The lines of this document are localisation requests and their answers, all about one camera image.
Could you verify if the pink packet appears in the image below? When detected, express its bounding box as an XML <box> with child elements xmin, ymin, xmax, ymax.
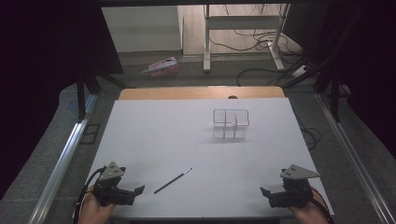
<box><xmin>141</xmin><ymin>56</ymin><xmax>180</xmax><ymax>78</ymax></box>

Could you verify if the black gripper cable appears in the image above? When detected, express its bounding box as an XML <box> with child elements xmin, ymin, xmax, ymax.
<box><xmin>72</xmin><ymin>166</ymin><xmax>107</xmax><ymax>224</ymax></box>
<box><xmin>309</xmin><ymin>186</ymin><xmax>334</xmax><ymax>224</ymax></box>

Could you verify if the wooden table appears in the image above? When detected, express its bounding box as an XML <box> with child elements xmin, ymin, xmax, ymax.
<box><xmin>118</xmin><ymin>86</ymin><xmax>286</xmax><ymax>101</ymax></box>

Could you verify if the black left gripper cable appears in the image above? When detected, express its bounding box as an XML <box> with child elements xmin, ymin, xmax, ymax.
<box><xmin>72</xmin><ymin>166</ymin><xmax>107</xmax><ymax>224</ymax></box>

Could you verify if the person's left hand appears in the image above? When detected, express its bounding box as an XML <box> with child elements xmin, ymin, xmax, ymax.
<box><xmin>77</xmin><ymin>186</ymin><xmax>117</xmax><ymax>224</ymax></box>

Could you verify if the white power strip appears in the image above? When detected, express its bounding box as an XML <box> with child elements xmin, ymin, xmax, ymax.
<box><xmin>291</xmin><ymin>64</ymin><xmax>310</xmax><ymax>79</ymax></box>

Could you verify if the black pen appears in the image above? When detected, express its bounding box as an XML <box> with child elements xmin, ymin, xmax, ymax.
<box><xmin>153</xmin><ymin>167</ymin><xmax>193</xmax><ymax>195</ymax></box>

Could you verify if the person's right hand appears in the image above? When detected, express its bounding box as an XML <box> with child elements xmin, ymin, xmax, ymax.
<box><xmin>288</xmin><ymin>189</ymin><xmax>330</xmax><ymax>224</ymax></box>

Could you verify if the clear acrylic organizer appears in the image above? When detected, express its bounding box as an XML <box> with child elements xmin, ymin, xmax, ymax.
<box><xmin>212</xmin><ymin>108</ymin><xmax>251</xmax><ymax>140</ymax></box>

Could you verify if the tangle of black floor cables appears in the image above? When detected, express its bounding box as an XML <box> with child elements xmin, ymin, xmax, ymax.
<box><xmin>207</xmin><ymin>3</ymin><xmax>304</xmax><ymax>58</ymax></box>

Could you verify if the white desk frame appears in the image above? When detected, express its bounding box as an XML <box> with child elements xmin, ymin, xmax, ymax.
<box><xmin>202</xmin><ymin>3</ymin><xmax>291</xmax><ymax>74</ymax></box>

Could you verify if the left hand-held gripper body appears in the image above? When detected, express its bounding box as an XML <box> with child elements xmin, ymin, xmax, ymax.
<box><xmin>92</xmin><ymin>161</ymin><xmax>137</xmax><ymax>207</ymax></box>

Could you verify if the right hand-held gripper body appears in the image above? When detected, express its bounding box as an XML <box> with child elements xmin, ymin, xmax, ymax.
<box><xmin>269</xmin><ymin>164</ymin><xmax>321</xmax><ymax>209</ymax></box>

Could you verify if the black curtain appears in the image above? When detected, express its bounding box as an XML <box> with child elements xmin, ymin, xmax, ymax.
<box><xmin>0</xmin><ymin>4</ymin><xmax>124</xmax><ymax>200</ymax></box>
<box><xmin>281</xmin><ymin>3</ymin><xmax>396</xmax><ymax>150</ymax></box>

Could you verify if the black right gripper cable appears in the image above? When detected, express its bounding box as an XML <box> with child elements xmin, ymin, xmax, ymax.
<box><xmin>309</xmin><ymin>186</ymin><xmax>334</xmax><ymax>224</ymax></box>

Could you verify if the aluminium rail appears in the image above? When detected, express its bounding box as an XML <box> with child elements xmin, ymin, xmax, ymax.
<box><xmin>315</xmin><ymin>92</ymin><xmax>396</xmax><ymax>224</ymax></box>
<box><xmin>27</xmin><ymin>92</ymin><xmax>100</xmax><ymax>224</ymax></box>

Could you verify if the black looped cable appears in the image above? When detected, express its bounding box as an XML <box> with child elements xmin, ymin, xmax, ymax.
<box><xmin>297</xmin><ymin>117</ymin><xmax>323</xmax><ymax>152</ymax></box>

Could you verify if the black metal stand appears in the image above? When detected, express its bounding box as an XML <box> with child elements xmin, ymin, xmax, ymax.
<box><xmin>282</xmin><ymin>4</ymin><xmax>368</xmax><ymax>123</ymax></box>
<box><xmin>75</xmin><ymin>70</ymin><xmax>127</xmax><ymax>123</ymax></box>

